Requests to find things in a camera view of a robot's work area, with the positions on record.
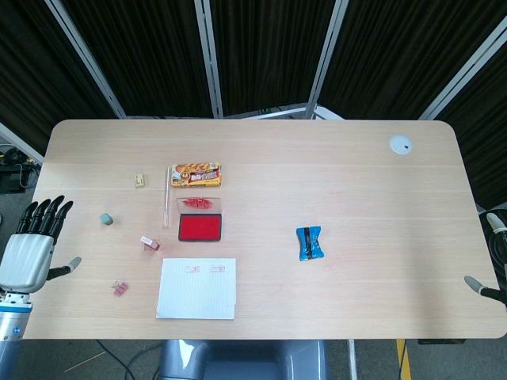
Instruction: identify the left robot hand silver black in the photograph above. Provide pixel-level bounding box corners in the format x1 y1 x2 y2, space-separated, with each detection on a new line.
0 195 82 295

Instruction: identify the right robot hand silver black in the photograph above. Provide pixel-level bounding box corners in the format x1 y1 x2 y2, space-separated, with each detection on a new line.
463 211 507 308

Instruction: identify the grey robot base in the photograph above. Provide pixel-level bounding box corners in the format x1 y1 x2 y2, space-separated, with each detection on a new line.
158 339 329 380

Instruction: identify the grey table leg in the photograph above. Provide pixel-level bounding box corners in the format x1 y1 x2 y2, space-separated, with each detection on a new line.
347 339 360 380

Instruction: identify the black curtain panel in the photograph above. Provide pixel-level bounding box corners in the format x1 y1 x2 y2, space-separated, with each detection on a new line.
316 0 507 120
0 0 120 159
209 0 337 116
63 0 217 119
435 47 507 211

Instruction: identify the clear glass rod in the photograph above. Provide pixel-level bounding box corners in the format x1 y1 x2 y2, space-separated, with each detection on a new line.
162 165 171 230

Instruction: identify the white lined paper sheet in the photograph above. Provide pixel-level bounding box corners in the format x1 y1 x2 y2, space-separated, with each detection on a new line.
155 257 238 320

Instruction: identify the red ink pad black case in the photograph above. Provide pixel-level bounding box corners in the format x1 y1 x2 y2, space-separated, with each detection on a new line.
177 213 222 242

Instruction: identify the blue snack packet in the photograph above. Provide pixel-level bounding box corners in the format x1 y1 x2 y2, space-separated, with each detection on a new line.
295 224 326 262

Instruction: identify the clear ink pad lid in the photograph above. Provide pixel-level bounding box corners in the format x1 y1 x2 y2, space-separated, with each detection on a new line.
176 196 222 217

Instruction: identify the orange snack box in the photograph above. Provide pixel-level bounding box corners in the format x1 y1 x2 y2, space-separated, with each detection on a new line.
170 161 223 188

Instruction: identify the black equipment with cables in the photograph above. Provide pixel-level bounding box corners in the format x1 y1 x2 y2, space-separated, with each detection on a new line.
0 144 43 193

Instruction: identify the grey partition frame post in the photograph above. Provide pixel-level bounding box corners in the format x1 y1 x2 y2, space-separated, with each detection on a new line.
225 0 346 120
418 19 507 120
45 0 128 119
0 122 44 164
193 0 225 119

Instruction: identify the black floor cable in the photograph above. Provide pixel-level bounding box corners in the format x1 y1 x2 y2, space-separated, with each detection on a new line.
97 340 159 380

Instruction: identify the white round cable grommet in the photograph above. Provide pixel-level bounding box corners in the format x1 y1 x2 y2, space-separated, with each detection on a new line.
388 135 413 156

